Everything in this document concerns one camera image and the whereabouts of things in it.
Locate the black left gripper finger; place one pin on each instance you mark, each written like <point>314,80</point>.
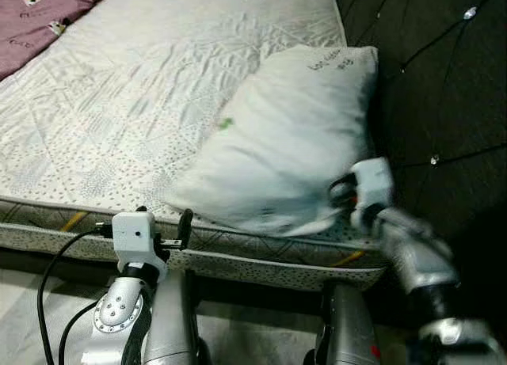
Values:
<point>184,229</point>
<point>142,211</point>

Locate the white pillow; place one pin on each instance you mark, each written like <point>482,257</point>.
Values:
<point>285,135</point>

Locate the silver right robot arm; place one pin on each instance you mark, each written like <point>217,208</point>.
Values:
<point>416,254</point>

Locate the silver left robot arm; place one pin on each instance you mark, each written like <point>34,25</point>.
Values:
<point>119,313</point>

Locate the white quilted mattress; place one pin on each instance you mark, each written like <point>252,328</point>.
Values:
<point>142,88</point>

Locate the silver robot right leg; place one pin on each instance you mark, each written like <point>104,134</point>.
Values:
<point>348,333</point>

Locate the dark tufted headboard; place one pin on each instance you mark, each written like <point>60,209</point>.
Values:
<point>444,80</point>

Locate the mauve cartoon print blanket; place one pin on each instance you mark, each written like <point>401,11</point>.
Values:
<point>32,24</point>

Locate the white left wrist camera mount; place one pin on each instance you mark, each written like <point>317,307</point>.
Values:
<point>135,234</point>

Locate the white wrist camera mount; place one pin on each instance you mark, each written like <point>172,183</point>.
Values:
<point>135,234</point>
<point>372,183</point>

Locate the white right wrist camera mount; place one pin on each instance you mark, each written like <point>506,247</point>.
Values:
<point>372,183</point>

